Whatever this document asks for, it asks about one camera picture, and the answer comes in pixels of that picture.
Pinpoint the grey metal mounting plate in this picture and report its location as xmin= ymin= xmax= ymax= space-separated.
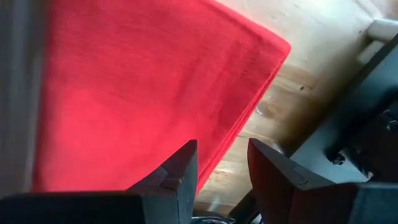
xmin=290 ymin=34 xmax=398 ymax=184

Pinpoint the red cloth napkin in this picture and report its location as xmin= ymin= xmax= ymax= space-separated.
xmin=30 ymin=0 xmax=292 ymax=195

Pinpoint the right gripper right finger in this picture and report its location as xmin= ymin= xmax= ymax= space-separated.
xmin=248 ymin=138 xmax=359 ymax=224

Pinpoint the white plastic bracket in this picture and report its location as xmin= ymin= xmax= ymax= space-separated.
xmin=356 ymin=17 xmax=398 ymax=65

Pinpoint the silver metal tray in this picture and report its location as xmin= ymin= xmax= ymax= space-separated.
xmin=0 ymin=0 xmax=52 ymax=200

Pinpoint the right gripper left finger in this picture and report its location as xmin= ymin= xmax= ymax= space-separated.
xmin=127 ymin=139 xmax=199 ymax=224

